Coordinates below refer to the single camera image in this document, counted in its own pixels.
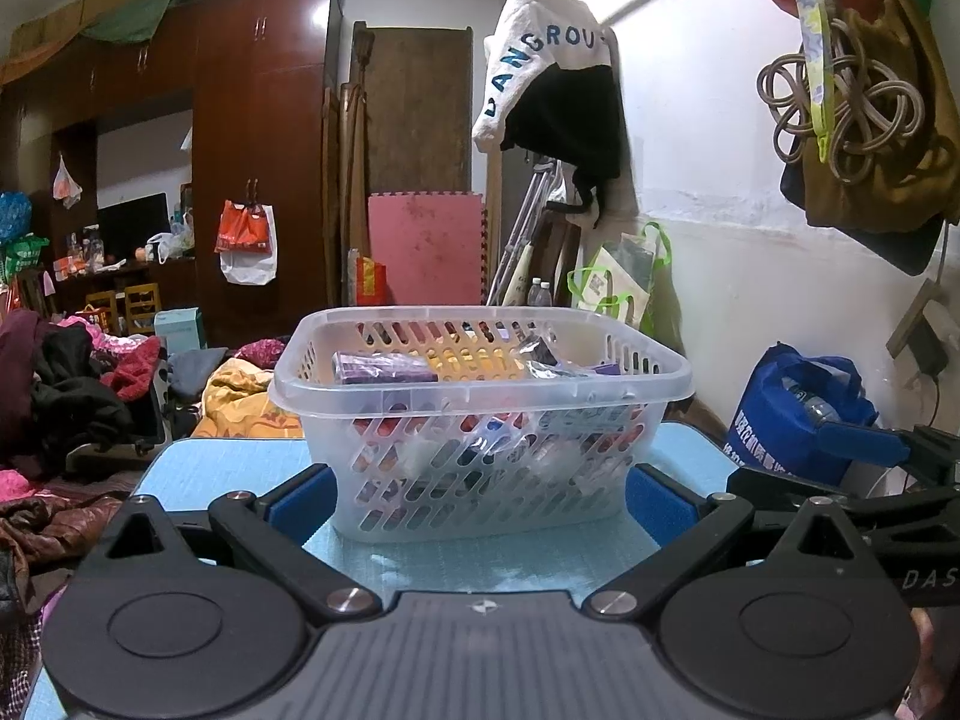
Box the black jacket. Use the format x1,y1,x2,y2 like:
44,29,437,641
30,326,136,466

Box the metal crutches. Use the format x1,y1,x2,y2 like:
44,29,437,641
487,157,563,308

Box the orange plastic bag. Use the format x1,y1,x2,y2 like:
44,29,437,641
215,200,272,254

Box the green-trimmed tote bag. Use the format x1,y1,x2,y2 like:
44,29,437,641
566,221,674,335

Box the red floral blanket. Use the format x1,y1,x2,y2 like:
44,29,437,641
232,337,290,370

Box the yellow blanket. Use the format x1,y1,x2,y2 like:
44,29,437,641
193,360,305,440

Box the brown wooden wardrobe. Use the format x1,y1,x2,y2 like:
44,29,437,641
0,0,342,350

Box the maroon jacket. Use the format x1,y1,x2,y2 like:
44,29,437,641
0,309,47,458

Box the black television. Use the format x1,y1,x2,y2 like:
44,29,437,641
96,193,172,248

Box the wooden poles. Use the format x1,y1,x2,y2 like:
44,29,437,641
322,86,368,308

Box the pink foam mat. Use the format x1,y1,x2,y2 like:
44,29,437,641
367,193,488,308

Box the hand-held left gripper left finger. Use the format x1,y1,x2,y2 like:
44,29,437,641
86,463,383,627

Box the white hoodie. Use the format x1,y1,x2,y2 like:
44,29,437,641
472,0,620,151

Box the olive hanging bag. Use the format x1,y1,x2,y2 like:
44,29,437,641
780,0,960,233

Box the green cloth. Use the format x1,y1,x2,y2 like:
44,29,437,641
81,0,181,44

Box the blue mesh bag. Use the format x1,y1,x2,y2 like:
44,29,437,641
0,191,31,241

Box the black garment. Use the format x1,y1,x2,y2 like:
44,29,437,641
499,64,638,230

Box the teal box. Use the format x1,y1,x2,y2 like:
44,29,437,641
154,307,207,353

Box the yellow wooden stool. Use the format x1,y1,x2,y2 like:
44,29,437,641
122,283,162,335
85,291,121,335

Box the silver packet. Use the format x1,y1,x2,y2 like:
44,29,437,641
514,331,597,380

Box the dark purple box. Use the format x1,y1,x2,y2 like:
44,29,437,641
332,350,437,386

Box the brown quilted jacket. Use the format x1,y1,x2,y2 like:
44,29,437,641
0,491,125,578

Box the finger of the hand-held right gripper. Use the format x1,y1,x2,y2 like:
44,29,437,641
817,422,960,485
726,465,960,541

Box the small hanging plastic bag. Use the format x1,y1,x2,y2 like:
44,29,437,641
51,154,83,209

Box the white bag on desk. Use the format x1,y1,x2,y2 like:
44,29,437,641
146,214,196,265

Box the black power adapter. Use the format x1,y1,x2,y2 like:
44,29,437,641
911,315,950,377

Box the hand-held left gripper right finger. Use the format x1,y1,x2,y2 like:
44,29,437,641
583,463,878,625

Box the blue tote bag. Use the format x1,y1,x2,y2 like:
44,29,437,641
724,343,878,496

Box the white plastic bag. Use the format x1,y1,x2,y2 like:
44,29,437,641
220,204,278,286

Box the red garment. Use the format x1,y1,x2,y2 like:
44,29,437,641
97,335,163,402

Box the yellow-green strap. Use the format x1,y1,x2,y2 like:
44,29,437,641
784,0,837,166

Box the yellow box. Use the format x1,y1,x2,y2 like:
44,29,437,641
427,349,526,383

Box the wooden board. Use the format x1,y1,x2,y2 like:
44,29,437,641
351,22,475,200

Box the red paper bag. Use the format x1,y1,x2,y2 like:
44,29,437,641
355,255,389,307

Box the white plastic basket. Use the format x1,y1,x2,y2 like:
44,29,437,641
268,305,695,543

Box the black hanging bag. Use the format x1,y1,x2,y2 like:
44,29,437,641
780,157,942,277

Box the coiled beige rope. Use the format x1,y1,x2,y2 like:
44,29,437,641
756,22,931,185

